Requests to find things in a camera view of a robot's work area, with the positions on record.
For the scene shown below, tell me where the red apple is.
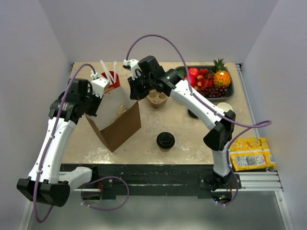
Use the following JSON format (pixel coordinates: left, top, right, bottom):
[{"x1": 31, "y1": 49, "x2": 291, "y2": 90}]
[{"x1": 188, "y1": 67, "x2": 200, "y2": 78}]

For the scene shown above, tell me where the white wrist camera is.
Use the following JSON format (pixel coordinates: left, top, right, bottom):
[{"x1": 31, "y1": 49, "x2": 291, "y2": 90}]
[
  {"x1": 91, "y1": 72, "x2": 110, "y2": 98},
  {"x1": 123, "y1": 59, "x2": 142, "y2": 80}
]

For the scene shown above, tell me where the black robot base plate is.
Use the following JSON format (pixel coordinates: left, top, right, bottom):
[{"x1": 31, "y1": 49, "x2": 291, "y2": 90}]
[{"x1": 59, "y1": 163, "x2": 241, "y2": 200}]

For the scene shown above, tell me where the pineapple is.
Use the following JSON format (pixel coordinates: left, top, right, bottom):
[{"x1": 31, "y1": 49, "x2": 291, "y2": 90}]
[{"x1": 213, "y1": 58, "x2": 232, "y2": 88}]

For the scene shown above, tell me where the aluminium frame rail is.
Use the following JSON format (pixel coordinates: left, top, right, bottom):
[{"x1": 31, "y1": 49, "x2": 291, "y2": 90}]
[{"x1": 59, "y1": 171, "x2": 283, "y2": 192}]

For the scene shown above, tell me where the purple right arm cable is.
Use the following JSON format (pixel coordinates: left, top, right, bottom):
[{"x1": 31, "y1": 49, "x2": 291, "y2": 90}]
[{"x1": 126, "y1": 34, "x2": 272, "y2": 207}]

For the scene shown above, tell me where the brown paper bag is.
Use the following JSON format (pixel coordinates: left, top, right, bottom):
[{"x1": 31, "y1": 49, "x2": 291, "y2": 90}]
[{"x1": 86, "y1": 87, "x2": 141, "y2": 152}]

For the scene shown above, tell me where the single pulp cup carrier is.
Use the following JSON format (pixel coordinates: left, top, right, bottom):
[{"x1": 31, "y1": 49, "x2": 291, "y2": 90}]
[{"x1": 117, "y1": 105, "x2": 127, "y2": 117}]

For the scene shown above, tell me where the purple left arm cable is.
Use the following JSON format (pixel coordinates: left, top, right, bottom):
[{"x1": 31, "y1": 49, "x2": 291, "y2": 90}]
[{"x1": 32, "y1": 63, "x2": 130, "y2": 223}]

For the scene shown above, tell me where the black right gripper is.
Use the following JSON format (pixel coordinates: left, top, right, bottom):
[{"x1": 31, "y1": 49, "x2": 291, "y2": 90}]
[{"x1": 128, "y1": 71, "x2": 155, "y2": 101}]

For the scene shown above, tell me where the grey fruit tray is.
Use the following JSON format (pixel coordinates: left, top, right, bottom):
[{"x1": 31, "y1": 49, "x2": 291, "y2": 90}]
[{"x1": 188, "y1": 65, "x2": 235, "y2": 102}]

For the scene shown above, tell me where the bunch of dark red grapes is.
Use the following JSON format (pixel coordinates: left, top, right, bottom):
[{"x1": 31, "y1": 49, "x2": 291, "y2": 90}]
[{"x1": 198, "y1": 86, "x2": 228, "y2": 98}]

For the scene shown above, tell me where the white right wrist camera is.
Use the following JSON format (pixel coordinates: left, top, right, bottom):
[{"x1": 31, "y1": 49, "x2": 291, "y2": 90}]
[{"x1": 123, "y1": 59, "x2": 142, "y2": 80}]

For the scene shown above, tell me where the green lime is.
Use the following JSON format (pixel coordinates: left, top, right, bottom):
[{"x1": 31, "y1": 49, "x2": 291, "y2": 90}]
[{"x1": 178, "y1": 70, "x2": 187, "y2": 76}]

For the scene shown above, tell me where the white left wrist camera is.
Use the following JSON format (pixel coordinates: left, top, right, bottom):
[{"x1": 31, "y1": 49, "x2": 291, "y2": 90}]
[{"x1": 91, "y1": 72, "x2": 110, "y2": 98}]

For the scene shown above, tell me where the open brown paper cup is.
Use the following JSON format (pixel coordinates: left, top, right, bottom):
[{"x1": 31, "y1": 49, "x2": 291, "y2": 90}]
[{"x1": 217, "y1": 102, "x2": 233, "y2": 112}]

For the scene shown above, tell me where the black coffee cup lid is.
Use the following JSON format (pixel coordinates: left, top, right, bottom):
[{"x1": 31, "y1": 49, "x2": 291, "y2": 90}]
[{"x1": 156, "y1": 132, "x2": 175, "y2": 147}]

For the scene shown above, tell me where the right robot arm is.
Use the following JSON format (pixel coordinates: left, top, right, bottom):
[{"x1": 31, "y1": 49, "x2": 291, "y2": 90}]
[{"x1": 123, "y1": 56, "x2": 236, "y2": 191}]

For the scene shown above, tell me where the red straw holder cup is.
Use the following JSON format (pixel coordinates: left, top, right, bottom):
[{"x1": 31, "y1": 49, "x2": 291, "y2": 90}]
[{"x1": 101, "y1": 71, "x2": 120, "y2": 92}]

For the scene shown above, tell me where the brown paper coffee cup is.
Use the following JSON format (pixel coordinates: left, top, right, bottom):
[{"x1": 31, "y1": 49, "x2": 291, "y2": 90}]
[{"x1": 159, "y1": 146, "x2": 172, "y2": 152}]

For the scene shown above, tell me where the yellow snack bag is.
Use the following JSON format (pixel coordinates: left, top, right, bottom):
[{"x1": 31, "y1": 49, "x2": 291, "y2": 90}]
[{"x1": 230, "y1": 138, "x2": 276, "y2": 172}]

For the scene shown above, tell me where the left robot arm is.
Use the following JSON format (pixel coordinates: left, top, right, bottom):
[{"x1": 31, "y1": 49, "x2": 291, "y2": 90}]
[{"x1": 16, "y1": 77, "x2": 109, "y2": 207}]

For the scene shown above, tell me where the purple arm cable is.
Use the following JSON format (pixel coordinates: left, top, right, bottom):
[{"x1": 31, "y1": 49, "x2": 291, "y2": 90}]
[
  {"x1": 32, "y1": 63, "x2": 130, "y2": 223},
  {"x1": 126, "y1": 34, "x2": 272, "y2": 207}
]

